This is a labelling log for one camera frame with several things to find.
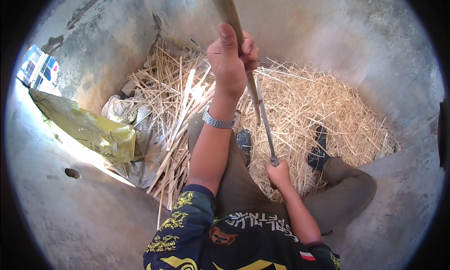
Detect person's right hand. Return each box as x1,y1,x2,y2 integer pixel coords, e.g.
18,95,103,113
265,160,296,195

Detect person's left hand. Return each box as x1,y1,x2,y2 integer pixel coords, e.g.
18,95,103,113
207,22,260,105

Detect long steel knife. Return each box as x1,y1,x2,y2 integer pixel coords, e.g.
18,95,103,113
255,78,280,167

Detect long bamboo pole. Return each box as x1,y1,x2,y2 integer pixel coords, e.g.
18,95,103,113
206,0,263,126

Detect person's legs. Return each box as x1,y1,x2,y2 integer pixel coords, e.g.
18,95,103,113
186,108,378,236

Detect silver metal wrist watch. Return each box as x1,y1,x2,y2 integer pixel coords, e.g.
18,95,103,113
202,104,238,129

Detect pile of fine bamboo shavings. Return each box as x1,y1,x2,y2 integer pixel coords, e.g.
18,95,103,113
236,58,399,202

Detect person's body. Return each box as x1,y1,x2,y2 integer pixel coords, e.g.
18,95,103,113
142,184,341,270

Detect pile of split bamboo strips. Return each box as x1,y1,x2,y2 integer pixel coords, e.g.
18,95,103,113
124,41,220,230

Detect grey crumpled sack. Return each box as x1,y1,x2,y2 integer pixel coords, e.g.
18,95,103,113
101,94,167,190

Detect grey stone piece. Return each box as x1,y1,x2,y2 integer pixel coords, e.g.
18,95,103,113
121,79,138,97

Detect yellow plastic bag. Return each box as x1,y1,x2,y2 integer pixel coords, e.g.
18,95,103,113
29,88,137,164

